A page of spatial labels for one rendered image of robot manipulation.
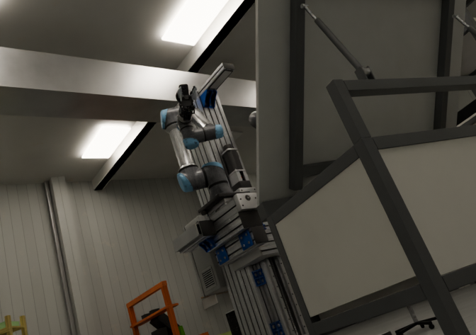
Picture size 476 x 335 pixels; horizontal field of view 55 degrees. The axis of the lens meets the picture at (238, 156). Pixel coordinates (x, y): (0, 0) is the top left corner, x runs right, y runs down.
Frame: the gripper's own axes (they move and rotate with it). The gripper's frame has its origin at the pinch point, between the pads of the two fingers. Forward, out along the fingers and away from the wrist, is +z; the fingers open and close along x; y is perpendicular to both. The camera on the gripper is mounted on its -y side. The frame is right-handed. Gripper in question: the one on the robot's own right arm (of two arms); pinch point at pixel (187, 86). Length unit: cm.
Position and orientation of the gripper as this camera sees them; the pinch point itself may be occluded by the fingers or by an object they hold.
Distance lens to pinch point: 222.9
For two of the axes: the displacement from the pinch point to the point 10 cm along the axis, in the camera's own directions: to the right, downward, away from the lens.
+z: 1.7, -4.4, -8.8
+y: 1.9, 8.9, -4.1
